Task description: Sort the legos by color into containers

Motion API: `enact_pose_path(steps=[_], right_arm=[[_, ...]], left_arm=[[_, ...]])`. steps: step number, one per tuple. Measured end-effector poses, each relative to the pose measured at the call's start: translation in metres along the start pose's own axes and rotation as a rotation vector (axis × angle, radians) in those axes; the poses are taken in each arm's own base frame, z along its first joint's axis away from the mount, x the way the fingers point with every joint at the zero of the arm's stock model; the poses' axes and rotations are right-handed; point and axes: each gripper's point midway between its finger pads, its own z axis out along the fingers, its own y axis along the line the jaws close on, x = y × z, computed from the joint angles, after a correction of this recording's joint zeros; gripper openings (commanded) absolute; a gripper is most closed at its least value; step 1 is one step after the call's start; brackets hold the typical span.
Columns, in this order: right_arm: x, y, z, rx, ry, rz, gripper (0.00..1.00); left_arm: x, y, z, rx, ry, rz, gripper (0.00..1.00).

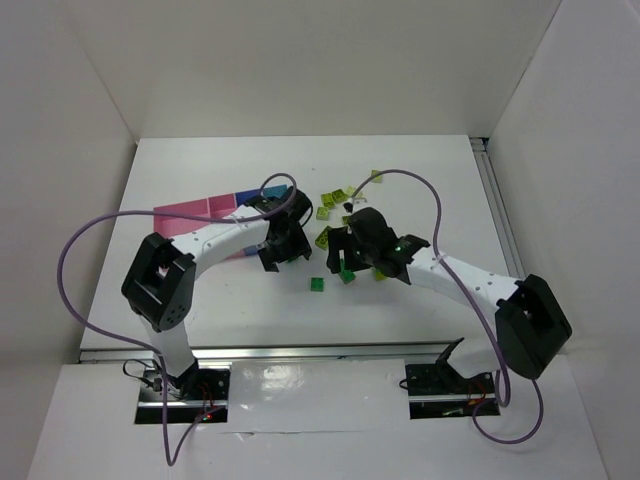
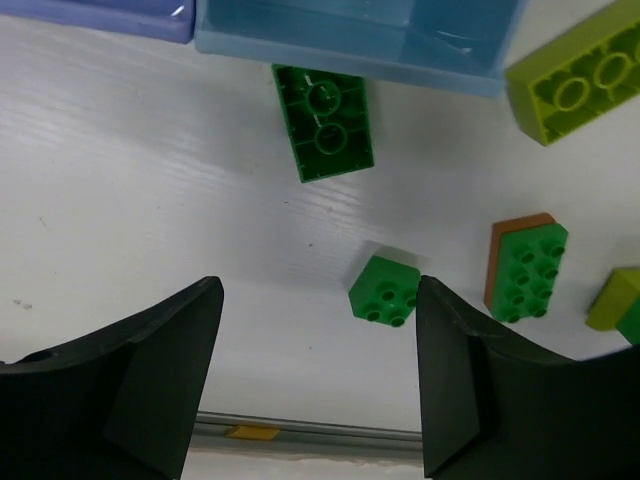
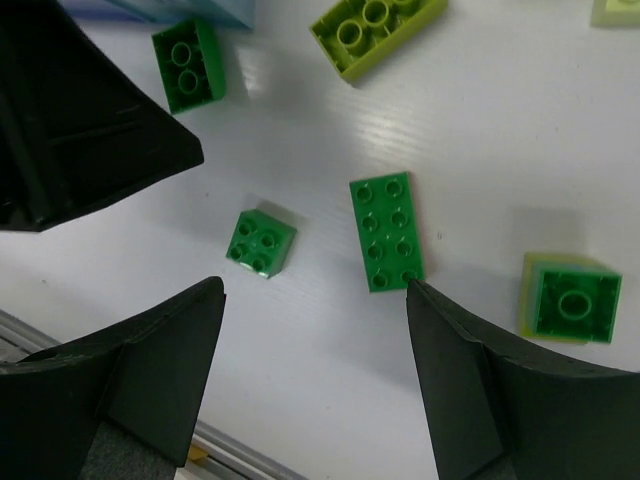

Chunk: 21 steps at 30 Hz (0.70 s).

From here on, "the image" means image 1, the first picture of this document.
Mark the lone pale lime lego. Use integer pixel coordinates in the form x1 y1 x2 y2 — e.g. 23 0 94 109
371 170 383 183

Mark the aluminium rail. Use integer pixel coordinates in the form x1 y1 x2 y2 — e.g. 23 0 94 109
460 137 529 280
77 339 551 364

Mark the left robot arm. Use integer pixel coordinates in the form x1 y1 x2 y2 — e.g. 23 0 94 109
121 188 313 397

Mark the purple blue container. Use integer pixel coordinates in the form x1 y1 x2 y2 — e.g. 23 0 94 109
234 189 261 207

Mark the pink container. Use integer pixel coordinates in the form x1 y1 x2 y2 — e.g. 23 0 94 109
153 193 237 238

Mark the lime long lego brick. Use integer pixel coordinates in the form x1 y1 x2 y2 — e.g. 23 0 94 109
314 226 333 251

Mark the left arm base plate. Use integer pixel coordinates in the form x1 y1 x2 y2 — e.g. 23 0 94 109
126 364 231 425

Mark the lime sloped lego brick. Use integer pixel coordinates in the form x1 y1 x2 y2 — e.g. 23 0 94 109
345 186 364 199

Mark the green long lego brick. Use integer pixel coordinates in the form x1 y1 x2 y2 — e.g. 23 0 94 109
338 270 356 285

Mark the lime lego brick upside down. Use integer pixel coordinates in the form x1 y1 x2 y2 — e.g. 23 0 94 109
331 188 345 201

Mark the aluminium rail front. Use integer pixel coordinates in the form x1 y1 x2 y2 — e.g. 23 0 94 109
77 339 551 364

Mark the green small lego brick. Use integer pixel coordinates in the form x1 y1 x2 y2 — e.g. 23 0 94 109
310 277 324 292

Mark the lime lego brick left edge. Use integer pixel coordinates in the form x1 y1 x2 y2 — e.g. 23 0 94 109
321 193 335 209

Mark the aluminium rail right side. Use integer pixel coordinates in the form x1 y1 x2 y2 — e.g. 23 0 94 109
460 137 529 280

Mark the pale lime sloped lego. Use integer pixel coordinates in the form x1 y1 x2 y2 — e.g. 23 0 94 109
316 207 330 221

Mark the light blue container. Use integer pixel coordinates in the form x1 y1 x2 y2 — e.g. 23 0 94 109
261 184 288 200

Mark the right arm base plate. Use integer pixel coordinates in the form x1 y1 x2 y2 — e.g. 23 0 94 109
398 363 500 420

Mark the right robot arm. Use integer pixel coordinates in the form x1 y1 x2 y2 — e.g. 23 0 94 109
327 207 573 382

